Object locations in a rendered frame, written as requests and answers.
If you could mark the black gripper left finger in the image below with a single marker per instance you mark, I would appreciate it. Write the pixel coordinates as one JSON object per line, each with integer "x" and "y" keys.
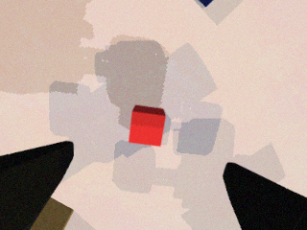
{"x": 28, "y": 179}

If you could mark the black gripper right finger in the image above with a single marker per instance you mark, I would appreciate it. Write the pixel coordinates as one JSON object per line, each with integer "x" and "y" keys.
{"x": 260, "y": 204}

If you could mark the red block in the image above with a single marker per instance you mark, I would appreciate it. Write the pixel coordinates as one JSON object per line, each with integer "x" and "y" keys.
{"x": 147, "y": 125}

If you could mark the blue cube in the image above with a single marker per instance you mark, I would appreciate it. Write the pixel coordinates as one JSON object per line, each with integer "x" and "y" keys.
{"x": 206, "y": 2}

